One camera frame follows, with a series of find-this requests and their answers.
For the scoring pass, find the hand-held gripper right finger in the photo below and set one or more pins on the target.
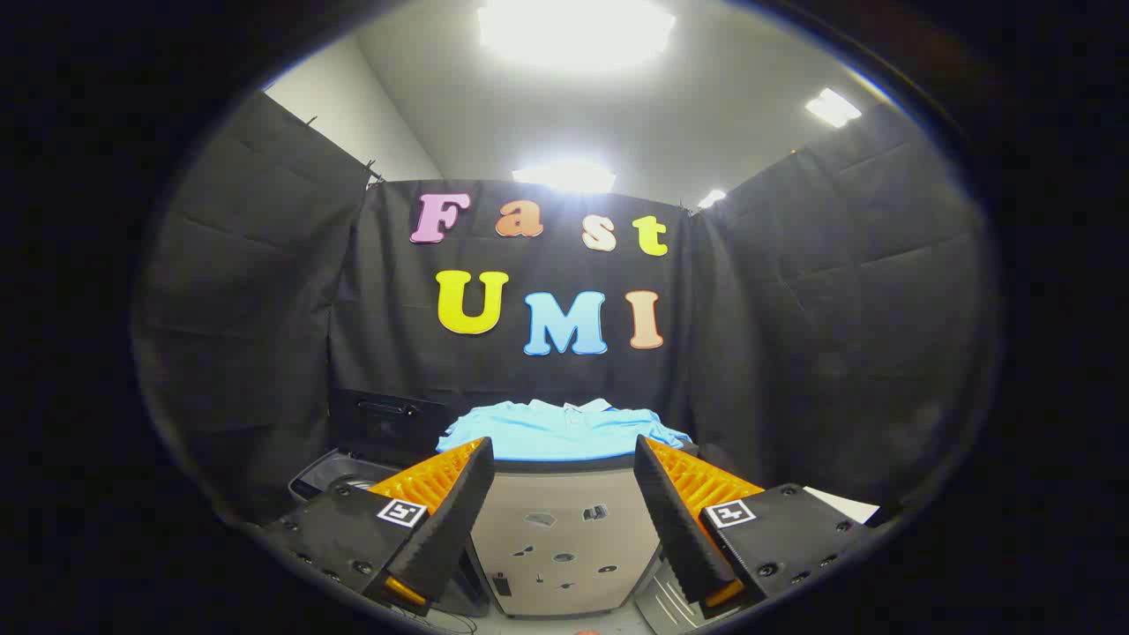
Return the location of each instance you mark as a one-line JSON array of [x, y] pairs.
[[675, 520]]

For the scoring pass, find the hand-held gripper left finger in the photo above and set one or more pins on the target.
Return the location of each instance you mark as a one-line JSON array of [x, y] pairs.
[[459, 511]]

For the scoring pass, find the dark washing machine lid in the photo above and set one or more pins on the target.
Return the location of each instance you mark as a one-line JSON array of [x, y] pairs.
[[388, 432]]

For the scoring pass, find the light blue polo shirt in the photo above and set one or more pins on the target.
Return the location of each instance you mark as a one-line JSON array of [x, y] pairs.
[[564, 432]]

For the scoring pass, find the beige cabinet with dark edge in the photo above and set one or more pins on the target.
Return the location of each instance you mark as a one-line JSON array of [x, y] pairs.
[[564, 503]]

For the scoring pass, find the black backdrop cloth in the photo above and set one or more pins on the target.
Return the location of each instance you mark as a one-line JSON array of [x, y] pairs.
[[529, 379]]

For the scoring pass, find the white paper sheet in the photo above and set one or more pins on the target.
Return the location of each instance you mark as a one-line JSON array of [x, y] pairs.
[[847, 505]]

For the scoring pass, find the large ceiling light panel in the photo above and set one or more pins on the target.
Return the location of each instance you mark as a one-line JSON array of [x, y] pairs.
[[573, 31]]

